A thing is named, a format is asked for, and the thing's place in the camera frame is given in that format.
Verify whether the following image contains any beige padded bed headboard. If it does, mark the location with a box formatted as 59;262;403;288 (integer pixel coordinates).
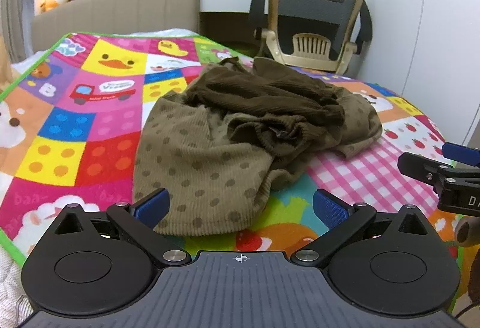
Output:
31;0;199;51

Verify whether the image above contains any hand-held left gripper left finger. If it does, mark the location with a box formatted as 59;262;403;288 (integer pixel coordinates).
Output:
52;187;192;270

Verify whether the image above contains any colourful printed play mat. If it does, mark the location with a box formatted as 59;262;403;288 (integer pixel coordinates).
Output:
0;31;480;317

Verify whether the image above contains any brown polka dot garment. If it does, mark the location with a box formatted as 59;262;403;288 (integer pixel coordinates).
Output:
133;57;383;237

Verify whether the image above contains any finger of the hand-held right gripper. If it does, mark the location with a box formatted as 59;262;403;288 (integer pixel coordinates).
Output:
397;152;456;186
442;142;480;166

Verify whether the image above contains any beige mesh office chair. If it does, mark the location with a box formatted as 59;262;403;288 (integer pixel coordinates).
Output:
249;0;374;76

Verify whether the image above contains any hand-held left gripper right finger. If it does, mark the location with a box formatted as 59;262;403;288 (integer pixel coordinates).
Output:
291;189;432;269

